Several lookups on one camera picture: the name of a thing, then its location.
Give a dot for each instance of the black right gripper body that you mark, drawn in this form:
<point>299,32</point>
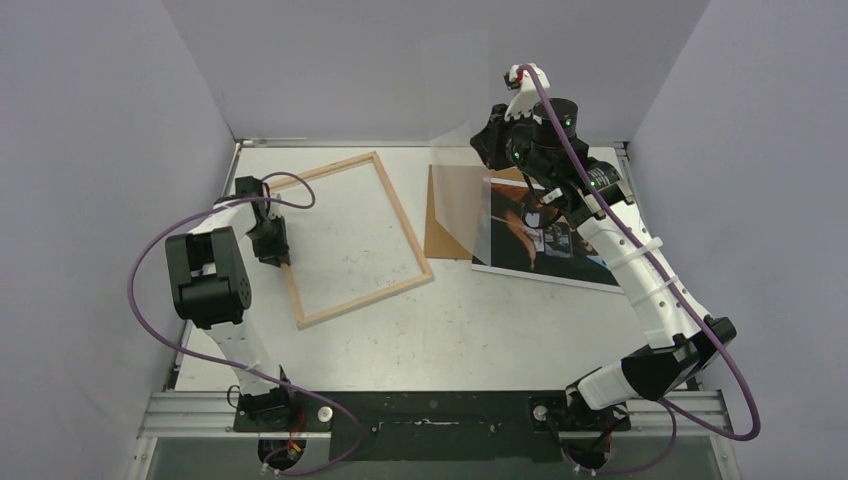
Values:
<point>488,139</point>

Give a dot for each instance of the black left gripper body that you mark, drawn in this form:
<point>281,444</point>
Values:
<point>269,239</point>

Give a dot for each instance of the glossy photo print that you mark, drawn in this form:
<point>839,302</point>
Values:
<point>523,238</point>

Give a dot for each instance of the clear glass pane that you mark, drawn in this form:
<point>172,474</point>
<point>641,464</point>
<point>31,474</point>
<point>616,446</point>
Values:
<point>458,104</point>

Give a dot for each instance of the white wooden picture frame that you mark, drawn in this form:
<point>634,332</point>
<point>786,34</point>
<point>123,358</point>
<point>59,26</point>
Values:
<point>353,250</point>

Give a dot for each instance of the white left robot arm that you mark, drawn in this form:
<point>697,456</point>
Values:
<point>211,289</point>

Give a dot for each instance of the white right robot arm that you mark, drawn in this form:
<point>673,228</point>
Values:
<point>679,331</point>

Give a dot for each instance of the brown cardboard backing board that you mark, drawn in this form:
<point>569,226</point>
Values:
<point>440,238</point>

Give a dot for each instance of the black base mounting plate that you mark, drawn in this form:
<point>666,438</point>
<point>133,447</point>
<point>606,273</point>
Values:
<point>380,426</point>

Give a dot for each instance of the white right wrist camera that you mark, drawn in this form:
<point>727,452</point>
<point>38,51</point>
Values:
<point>525,96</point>

